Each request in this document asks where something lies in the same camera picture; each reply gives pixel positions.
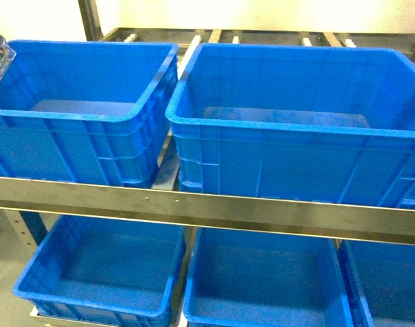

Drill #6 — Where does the metal roller shelf rack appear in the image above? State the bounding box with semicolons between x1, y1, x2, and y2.
0;0;415;327

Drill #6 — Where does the blue crate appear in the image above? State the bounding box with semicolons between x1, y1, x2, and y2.
12;215;186;326
337;240;415;326
166;44;415;209
0;40;179;188
183;228;353;326

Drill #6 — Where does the blue crate lower middle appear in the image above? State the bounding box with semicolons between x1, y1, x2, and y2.
183;228;353;326

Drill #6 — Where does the blue crate lower right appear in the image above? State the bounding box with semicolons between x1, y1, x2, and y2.
337;240;415;326

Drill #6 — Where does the blue crate lower left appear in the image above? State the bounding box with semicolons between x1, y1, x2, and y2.
12;215;186;326

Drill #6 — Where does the blue crate upper left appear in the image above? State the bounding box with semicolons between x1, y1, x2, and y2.
0;40;179;188

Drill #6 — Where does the blue crate upper middle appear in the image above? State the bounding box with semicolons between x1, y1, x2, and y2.
166;44;415;209

